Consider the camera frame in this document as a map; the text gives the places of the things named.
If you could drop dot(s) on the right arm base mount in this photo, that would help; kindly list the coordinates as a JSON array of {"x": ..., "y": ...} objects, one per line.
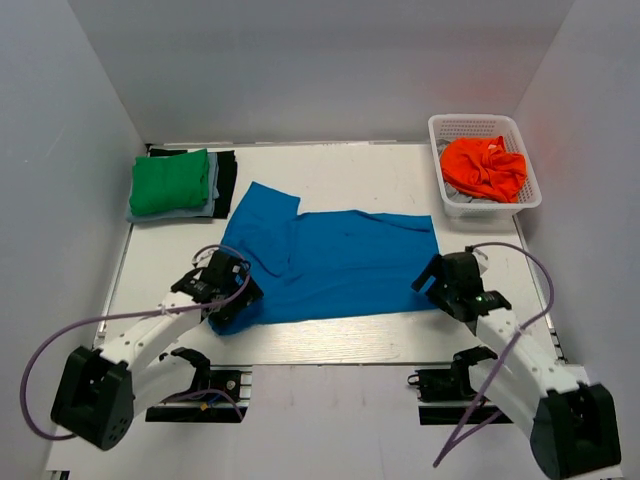
[{"x": 442, "y": 396}]

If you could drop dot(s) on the folded green t-shirt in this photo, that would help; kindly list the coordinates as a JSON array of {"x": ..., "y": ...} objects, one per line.
[{"x": 161, "y": 184}]

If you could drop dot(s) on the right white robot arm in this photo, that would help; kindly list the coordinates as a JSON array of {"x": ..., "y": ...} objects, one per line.
[{"x": 570, "y": 423}]

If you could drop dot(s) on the folded black t-shirt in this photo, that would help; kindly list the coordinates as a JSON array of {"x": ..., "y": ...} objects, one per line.
[{"x": 227, "y": 175}]

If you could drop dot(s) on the white plastic basket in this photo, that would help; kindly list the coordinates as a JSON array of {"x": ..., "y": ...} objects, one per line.
[{"x": 450, "y": 127}]

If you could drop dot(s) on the grey t-shirt in basket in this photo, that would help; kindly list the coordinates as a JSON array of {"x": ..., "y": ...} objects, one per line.
[{"x": 451, "y": 192}]

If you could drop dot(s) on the orange t-shirt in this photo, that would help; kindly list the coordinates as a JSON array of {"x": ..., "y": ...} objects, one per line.
[{"x": 483, "y": 169}]

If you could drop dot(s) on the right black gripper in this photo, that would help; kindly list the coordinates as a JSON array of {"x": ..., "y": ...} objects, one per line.
[{"x": 434, "y": 268}]

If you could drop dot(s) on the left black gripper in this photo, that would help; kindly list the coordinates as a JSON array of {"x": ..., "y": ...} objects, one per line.
[{"x": 247, "y": 293}]

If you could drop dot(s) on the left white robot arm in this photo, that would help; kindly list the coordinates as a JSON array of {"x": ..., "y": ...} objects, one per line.
[{"x": 102, "y": 390}]

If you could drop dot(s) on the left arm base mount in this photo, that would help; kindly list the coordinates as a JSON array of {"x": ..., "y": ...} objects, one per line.
[{"x": 223, "y": 398}]

